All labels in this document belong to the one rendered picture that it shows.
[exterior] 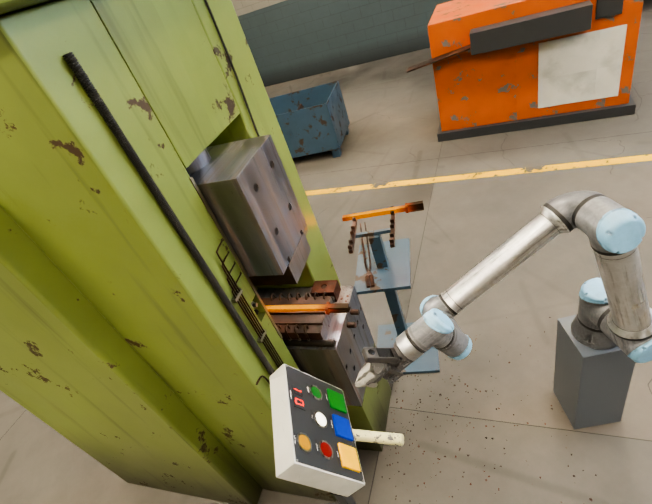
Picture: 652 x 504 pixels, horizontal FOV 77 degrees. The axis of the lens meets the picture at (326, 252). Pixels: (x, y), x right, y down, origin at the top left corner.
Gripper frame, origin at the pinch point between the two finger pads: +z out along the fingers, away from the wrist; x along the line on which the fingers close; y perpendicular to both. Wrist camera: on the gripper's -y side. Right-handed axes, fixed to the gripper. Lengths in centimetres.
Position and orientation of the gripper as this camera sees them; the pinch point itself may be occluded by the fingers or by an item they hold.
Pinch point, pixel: (356, 382)
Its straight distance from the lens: 143.7
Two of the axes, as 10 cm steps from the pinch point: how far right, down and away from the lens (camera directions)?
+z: -6.7, 6.7, 3.3
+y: 7.3, 4.9, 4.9
